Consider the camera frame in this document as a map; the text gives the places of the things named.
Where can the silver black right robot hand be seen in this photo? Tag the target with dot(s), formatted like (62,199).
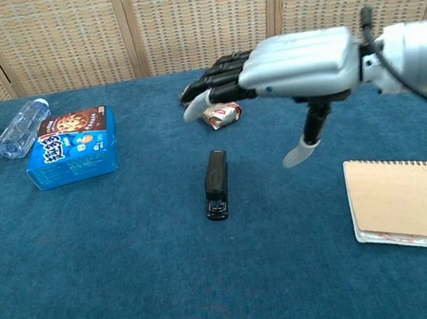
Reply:
(303,63)

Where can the black stapler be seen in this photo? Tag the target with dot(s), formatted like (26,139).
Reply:
(215,175)

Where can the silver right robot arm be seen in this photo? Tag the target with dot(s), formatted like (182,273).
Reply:
(416,58)

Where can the tan spiral notebook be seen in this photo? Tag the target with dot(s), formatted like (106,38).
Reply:
(408,200)

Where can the small clear plastic bottle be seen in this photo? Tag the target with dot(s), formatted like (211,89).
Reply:
(21,131)

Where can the gold wrapped snack pack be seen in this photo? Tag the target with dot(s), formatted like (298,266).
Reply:
(223,115)

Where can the blue chocolate cookie box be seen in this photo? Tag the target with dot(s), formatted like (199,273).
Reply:
(75,152)

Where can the blue tablecloth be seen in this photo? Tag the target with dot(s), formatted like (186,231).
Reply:
(134,276)

